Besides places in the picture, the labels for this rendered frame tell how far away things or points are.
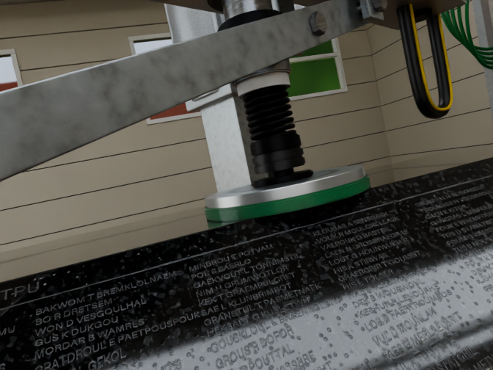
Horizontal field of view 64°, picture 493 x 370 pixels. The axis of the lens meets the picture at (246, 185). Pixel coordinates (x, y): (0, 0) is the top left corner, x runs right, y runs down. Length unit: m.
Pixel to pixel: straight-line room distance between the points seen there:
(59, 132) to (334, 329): 0.27
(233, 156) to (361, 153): 6.67
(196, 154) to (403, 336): 6.45
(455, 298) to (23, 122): 0.40
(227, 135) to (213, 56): 0.96
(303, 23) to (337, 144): 7.17
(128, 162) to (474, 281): 6.36
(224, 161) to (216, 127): 0.12
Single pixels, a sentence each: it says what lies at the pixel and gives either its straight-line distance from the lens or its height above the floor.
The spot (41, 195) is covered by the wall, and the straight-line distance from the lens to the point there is 6.77.
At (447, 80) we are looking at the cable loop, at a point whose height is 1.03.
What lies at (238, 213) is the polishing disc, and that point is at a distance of 0.44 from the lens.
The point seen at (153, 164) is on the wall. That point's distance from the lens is 6.67.
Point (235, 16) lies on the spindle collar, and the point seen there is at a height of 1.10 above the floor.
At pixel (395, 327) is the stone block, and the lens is 0.40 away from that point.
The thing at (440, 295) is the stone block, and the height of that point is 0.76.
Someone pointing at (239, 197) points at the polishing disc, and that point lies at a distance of 0.44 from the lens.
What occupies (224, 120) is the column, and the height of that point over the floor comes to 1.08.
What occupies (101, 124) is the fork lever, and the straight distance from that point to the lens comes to 0.31.
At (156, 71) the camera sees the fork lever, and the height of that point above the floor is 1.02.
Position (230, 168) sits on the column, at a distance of 1.36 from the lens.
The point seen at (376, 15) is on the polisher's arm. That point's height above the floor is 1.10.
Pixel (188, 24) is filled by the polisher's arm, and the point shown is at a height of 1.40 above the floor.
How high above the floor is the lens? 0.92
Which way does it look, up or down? 3 degrees down
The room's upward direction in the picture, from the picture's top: 12 degrees counter-clockwise
